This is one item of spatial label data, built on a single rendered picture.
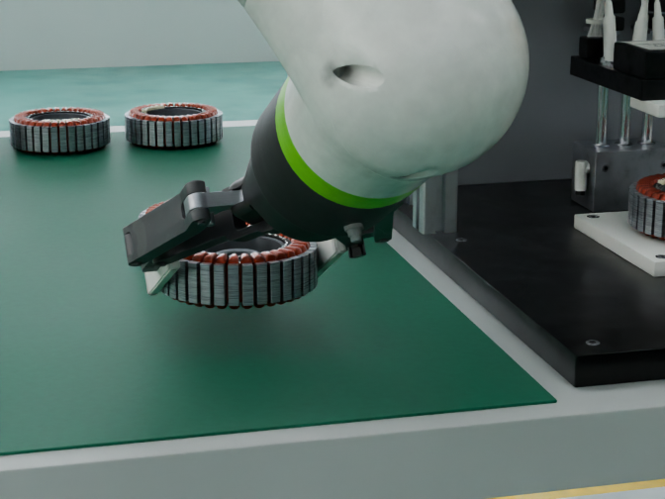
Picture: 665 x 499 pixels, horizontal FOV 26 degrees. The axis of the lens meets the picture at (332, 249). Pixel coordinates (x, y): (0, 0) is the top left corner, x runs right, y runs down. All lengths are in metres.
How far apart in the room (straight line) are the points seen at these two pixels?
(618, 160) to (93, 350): 0.52
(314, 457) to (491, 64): 0.29
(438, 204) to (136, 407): 0.40
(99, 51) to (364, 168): 6.82
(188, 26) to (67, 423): 6.71
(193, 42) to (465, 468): 6.74
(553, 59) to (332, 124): 0.72
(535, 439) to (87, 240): 0.52
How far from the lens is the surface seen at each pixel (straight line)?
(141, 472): 0.83
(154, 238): 0.90
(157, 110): 1.70
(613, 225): 1.19
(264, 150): 0.78
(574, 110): 1.40
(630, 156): 1.28
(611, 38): 1.26
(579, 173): 1.28
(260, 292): 0.96
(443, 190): 1.19
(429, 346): 0.99
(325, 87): 0.67
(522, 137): 1.38
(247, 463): 0.83
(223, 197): 0.86
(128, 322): 1.04
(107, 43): 7.50
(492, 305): 1.06
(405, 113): 0.65
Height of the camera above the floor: 1.08
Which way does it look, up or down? 16 degrees down
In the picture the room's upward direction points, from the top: straight up
